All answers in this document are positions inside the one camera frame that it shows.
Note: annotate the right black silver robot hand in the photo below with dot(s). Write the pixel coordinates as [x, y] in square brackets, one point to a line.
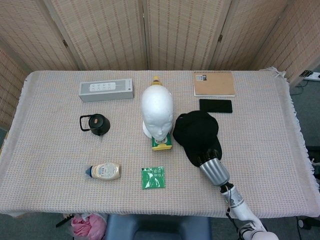
[215, 170]

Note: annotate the black baseball cap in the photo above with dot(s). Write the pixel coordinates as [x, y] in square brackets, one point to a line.
[197, 132]

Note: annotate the white foam mannequin head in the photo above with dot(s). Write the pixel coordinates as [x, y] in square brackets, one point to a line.
[157, 107]

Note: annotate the yellow green drink carton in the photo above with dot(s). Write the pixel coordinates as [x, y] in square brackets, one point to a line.
[162, 145]

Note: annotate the green sachet packet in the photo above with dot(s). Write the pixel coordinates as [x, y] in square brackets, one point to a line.
[153, 178]

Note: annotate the black smartphone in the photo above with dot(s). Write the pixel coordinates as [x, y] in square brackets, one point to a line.
[215, 106]

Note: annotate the blue padded seat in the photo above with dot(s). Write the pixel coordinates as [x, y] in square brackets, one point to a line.
[157, 227]

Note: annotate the brown spiral notebook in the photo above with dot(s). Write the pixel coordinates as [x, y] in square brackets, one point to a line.
[215, 83]

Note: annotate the yellow capped bottle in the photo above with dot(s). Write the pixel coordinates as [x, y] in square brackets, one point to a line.
[156, 81]

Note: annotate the cream squeeze sauce bottle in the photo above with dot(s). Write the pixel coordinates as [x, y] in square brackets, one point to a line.
[107, 171]

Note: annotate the black lidded cup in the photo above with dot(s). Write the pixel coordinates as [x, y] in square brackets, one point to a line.
[100, 125]

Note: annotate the grey power strip box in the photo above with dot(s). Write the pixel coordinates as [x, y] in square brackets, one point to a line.
[106, 91]

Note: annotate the white floor power strip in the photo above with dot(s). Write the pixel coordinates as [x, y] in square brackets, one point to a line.
[312, 75]

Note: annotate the pink plastic bag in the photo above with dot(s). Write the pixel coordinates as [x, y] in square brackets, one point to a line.
[87, 226]

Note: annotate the pale woven tablecloth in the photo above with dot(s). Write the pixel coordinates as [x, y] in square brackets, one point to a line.
[62, 150]

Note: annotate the black stand leg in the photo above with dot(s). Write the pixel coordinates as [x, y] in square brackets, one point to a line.
[63, 221]

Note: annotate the woven folding screen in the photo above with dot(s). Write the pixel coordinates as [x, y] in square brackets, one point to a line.
[107, 32]

